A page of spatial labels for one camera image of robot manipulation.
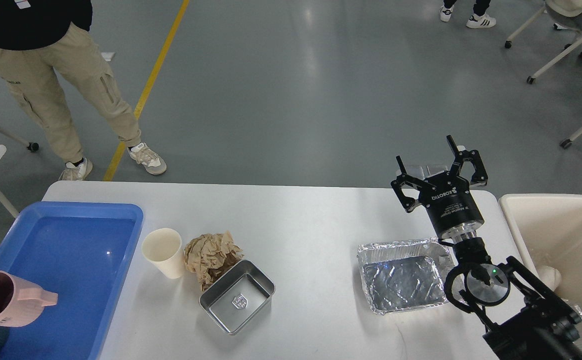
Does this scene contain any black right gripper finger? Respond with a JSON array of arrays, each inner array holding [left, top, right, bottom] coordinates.
[[390, 155, 426, 214], [446, 134, 489, 188]]

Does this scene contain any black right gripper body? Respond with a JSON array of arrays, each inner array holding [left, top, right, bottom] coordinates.
[[418, 171, 485, 239]]

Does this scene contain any stainless steel square tray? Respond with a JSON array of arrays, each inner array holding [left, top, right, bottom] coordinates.
[[198, 259, 276, 336]]

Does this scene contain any pink ceramic mug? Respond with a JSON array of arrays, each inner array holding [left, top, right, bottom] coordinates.
[[0, 270, 59, 327]]

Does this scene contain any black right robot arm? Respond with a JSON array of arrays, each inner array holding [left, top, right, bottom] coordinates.
[[390, 136, 582, 360]]

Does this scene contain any clear floor plate right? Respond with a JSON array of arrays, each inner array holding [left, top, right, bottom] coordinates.
[[426, 164, 449, 176]]

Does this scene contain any clear floor plate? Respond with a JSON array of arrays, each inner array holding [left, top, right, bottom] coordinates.
[[426, 164, 449, 176], [405, 165, 428, 179]]

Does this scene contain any clear floor plate left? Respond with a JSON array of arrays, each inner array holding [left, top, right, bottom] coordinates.
[[405, 165, 428, 179]]

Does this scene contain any aluminium foil tray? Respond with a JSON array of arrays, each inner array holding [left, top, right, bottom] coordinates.
[[356, 237, 456, 316]]

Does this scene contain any cream plastic bin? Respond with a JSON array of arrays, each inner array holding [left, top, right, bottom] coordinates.
[[499, 194, 582, 307]]

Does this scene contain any white sneaker far person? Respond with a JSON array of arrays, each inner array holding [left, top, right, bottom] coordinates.
[[465, 13, 497, 29]]

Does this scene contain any white office chair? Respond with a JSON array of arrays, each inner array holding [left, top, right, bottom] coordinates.
[[505, 0, 582, 85]]

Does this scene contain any crumpled brown paper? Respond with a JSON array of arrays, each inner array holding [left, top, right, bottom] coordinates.
[[184, 231, 244, 292]]

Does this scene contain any cream paper cup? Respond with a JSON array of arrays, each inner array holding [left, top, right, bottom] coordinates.
[[141, 228, 186, 280]]

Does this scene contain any blue plastic tray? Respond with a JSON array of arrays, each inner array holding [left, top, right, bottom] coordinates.
[[0, 202, 144, 360]]

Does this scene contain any person in khaki trousers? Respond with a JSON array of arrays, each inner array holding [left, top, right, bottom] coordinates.
[[0, 0, 167, 181]]

